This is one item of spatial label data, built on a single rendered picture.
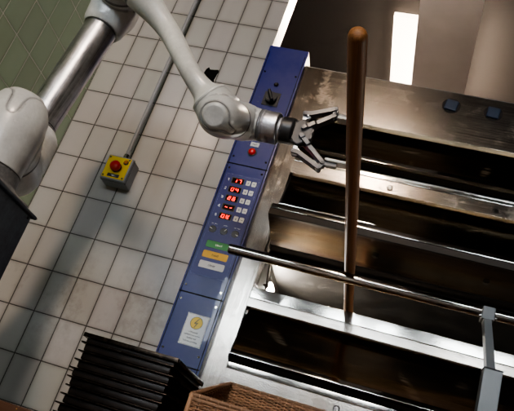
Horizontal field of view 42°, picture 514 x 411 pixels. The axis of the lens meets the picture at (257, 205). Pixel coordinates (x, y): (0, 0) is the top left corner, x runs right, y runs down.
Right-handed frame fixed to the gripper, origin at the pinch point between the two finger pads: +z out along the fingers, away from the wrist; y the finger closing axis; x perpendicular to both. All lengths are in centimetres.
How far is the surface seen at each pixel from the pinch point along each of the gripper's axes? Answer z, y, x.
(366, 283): 12.0, 31.2, -17.5
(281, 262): -12.1, 31.3, -17.7
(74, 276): -87, 42, -56
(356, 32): 6, 28, 78
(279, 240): -22, 10, -55
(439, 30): 10, -188, -164
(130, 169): -81, -1, -49
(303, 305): -7, 30, -55
